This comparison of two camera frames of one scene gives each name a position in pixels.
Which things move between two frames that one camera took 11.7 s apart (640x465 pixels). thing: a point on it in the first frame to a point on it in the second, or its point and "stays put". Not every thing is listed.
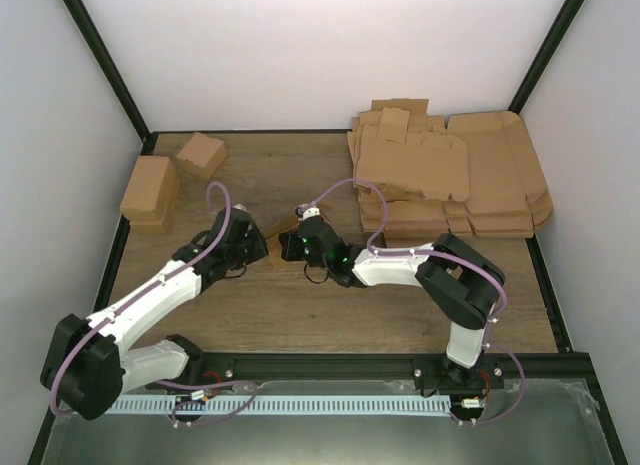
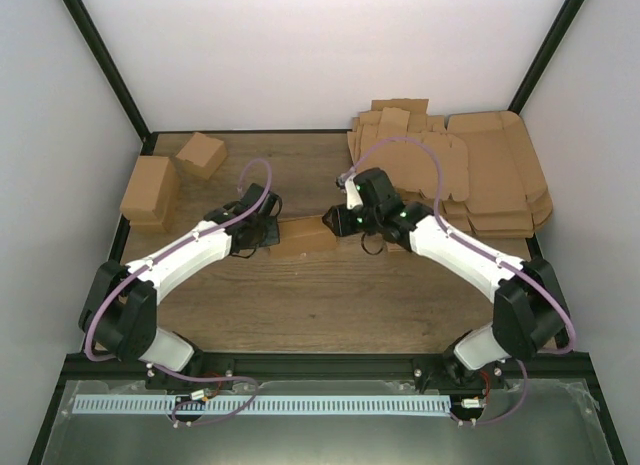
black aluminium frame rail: [567, 368] stays put
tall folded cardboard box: [151, 194] stays put
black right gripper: [288, 242] to [342, 227]
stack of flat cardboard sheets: [411, 174] stays put
